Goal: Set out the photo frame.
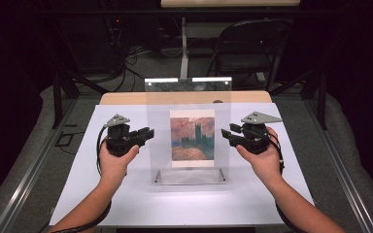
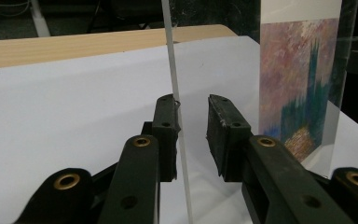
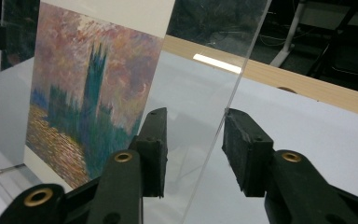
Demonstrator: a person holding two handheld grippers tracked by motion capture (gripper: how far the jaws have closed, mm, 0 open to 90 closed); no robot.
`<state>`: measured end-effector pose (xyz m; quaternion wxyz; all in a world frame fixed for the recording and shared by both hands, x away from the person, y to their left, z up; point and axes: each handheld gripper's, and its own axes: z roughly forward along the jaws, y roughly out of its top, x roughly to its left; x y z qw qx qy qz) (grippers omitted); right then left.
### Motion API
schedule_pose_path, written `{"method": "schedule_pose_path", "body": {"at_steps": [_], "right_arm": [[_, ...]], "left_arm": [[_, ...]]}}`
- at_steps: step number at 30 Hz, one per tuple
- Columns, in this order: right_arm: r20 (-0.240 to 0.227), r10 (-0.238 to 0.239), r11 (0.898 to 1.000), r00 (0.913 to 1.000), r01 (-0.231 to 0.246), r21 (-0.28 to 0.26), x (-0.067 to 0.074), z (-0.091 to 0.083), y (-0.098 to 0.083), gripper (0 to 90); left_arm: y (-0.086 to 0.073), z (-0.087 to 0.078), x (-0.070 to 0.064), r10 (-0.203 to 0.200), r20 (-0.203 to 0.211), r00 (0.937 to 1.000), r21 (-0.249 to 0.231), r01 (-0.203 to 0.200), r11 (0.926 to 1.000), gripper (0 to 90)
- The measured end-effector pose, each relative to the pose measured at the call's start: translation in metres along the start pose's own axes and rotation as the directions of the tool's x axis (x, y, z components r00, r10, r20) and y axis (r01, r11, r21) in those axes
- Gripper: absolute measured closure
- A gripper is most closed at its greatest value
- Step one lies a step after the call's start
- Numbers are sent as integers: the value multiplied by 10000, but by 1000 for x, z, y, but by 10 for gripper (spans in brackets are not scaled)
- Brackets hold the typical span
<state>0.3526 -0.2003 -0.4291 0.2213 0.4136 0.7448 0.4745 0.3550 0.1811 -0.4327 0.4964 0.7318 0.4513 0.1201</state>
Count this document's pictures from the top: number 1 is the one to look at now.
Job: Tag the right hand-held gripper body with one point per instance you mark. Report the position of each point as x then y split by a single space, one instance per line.
255 139

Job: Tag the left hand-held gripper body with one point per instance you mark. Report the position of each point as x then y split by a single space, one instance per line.
119 142

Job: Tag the clear acrylic photo frame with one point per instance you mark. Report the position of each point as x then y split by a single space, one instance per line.
157 129

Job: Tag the painting print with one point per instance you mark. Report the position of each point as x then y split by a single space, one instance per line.
192 139

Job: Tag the person's left hand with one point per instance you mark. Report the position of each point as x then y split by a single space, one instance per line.
115 166

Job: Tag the person's right hand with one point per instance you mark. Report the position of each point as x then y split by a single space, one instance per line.
267 165

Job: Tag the wooden table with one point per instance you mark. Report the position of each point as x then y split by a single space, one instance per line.
126 97

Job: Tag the black folding chair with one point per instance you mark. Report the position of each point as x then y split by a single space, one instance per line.
249 48

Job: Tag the black metal frame stand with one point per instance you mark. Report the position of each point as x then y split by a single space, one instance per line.
321 97
57 97

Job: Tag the grey metal stand post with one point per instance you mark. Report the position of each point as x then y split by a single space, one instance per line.
184 55

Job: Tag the aluminium floor rail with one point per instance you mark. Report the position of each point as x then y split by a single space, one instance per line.
343 174
29 181

